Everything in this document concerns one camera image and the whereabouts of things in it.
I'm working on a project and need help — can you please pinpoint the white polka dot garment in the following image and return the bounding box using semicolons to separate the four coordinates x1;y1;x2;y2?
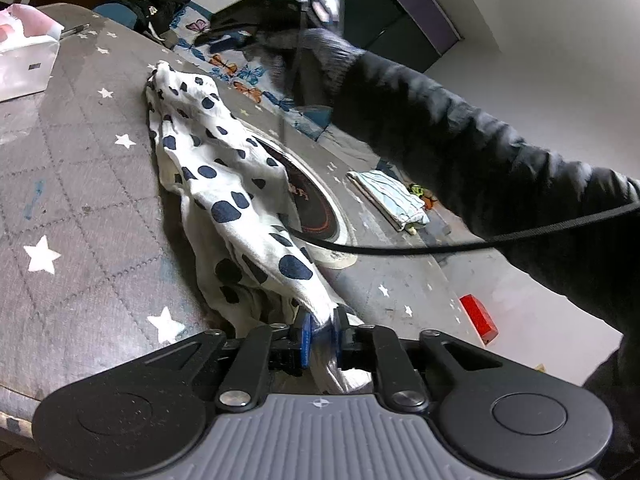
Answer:
145;61;371;393

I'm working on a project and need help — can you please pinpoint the black sleeved right forearm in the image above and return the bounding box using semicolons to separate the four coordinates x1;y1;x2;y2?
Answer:
293;28;639;336

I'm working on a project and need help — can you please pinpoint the blue sofa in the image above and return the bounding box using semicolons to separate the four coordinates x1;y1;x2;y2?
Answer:
92;0;402;181

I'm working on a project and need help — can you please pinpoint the butterfly print pillow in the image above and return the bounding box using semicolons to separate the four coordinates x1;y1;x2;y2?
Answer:
170;2;330;136

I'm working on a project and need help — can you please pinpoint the dark green window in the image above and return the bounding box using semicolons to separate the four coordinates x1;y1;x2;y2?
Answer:
342;0;461;73

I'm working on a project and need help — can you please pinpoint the red small box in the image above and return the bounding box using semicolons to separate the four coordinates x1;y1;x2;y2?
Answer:
460;294;499;344

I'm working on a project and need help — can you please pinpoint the black bag on sofa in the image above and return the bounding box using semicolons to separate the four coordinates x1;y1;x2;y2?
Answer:
113;0;192;44

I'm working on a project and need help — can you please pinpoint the folded striped blue cloth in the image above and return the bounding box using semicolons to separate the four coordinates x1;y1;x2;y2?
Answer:
347;170;430;232

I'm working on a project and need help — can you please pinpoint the colourful toy pile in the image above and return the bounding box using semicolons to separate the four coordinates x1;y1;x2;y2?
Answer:
407;183;438;210

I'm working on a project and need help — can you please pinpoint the black pen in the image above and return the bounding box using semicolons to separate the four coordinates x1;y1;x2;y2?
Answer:
60;24;89;40

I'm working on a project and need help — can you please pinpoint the white pink tissue box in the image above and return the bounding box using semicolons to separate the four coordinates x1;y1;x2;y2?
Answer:
0;3;63;102

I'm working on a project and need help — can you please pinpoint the black cable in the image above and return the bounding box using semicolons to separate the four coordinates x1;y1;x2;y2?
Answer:
276;199;640;256

